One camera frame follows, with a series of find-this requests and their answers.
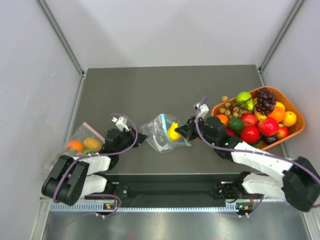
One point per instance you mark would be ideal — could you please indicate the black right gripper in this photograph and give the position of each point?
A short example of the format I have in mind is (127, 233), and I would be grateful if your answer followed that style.
(188, 129)

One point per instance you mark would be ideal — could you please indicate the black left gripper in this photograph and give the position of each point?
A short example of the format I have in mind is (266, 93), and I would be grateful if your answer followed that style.
(140, 138)

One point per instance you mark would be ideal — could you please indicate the fake yellow lemon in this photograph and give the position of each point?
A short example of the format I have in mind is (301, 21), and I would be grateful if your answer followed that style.
(172, 134)
(290, 119)

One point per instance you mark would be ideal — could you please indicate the clear zip bag blue seal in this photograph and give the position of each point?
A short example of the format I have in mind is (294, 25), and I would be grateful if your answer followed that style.
(158, 139)

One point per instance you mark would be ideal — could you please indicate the fake green pear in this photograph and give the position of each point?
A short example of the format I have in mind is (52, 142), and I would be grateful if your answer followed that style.
(243, 98)

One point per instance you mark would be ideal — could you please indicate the fake dark grapes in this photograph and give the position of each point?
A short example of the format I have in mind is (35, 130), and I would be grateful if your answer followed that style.
(265, 101)

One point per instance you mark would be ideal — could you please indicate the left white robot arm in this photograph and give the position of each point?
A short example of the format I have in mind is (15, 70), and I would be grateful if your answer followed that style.
(72, 178)

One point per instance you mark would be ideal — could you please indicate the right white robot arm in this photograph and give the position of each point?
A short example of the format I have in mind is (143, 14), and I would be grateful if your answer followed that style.
(293, 180)

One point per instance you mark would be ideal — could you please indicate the fake orange left in bin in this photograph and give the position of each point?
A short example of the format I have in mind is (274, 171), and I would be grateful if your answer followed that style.
(223, 118)

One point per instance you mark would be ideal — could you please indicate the fake red apple bin left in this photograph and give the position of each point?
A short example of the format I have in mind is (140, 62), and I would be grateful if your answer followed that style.
(230, 132)

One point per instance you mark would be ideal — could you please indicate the fake yellow fruit pink bag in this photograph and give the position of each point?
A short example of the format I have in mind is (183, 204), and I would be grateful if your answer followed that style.
(92, 144)

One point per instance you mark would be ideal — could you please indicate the fake brown longan bunch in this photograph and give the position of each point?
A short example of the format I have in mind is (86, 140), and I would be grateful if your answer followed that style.
(233, 109)

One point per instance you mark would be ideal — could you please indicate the fake green lime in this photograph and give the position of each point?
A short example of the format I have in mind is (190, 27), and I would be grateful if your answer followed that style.
(236, 124)

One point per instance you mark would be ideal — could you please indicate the clear zip bag pink seal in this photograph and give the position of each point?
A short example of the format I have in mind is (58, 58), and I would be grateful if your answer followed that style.
(82, 132)

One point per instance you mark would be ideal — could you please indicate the fake orange in pink bag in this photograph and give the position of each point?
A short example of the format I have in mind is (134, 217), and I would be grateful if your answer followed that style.
(75, 146)

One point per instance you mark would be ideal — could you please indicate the fake red apple top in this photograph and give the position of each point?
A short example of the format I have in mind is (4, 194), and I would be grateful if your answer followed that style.
(249, 119)

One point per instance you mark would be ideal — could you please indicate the fake big red apple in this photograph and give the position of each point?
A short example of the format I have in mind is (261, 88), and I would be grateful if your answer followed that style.
(250, 134)

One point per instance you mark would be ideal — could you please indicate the fake dark plum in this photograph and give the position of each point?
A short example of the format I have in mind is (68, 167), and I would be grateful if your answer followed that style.
(268, 140)

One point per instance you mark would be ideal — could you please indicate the fake large orange in bin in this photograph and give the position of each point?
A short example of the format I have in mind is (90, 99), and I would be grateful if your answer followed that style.
(278, 114)

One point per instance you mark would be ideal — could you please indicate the fake small red peach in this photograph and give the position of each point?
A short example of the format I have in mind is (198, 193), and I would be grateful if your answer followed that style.
(283, 132)

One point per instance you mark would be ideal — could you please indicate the fake yellow lemon in bin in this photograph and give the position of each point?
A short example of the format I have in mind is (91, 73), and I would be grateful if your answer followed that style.
(290, 119)

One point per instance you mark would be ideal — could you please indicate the orange plastic fruit bin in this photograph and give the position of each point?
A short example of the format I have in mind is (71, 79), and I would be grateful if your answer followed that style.
(281, 101)

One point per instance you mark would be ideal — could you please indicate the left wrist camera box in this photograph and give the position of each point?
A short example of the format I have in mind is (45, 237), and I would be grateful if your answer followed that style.
(121, 123)

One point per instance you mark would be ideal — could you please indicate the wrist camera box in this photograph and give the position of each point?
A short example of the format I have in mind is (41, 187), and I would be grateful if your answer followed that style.
(121, 123)
(201, 110)

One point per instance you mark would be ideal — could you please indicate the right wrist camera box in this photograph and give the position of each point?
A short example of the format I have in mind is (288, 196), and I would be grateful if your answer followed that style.
(201, 110)

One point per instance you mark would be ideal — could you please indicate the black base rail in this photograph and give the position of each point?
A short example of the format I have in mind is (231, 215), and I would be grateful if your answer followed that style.
(184, 190)

